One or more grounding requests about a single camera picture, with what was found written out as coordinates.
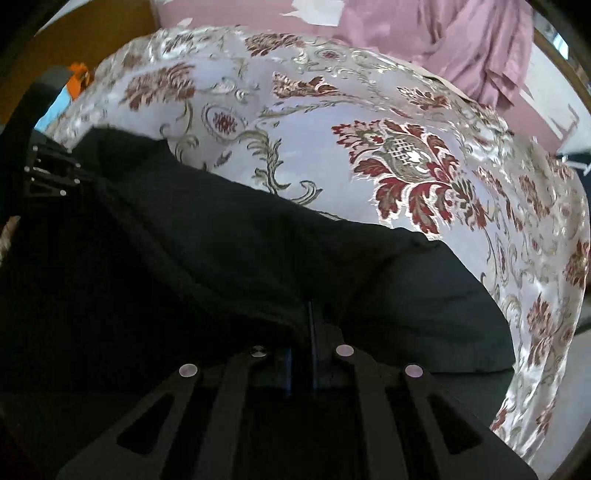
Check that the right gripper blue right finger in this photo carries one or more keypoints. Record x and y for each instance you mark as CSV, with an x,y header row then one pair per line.
x,y
368,421

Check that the wooden framed window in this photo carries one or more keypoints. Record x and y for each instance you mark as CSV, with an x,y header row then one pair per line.
x,y
551,34

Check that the orange blue brown pillow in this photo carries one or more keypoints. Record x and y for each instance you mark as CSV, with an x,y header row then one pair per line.
x,y
80,79

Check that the floral satin bedspread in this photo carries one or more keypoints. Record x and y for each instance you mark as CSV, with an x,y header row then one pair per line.
x,y
361,136

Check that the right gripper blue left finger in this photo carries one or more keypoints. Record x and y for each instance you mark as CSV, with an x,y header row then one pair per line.
x,y
233,420

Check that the black garment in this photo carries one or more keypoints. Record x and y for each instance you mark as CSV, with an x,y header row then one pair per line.
x,y
149,265

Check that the wooden headboard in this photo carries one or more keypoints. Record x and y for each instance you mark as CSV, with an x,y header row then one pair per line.
x,y
87,35

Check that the pink curtain right panel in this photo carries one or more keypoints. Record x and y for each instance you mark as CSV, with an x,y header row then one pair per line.
x,y
482,47

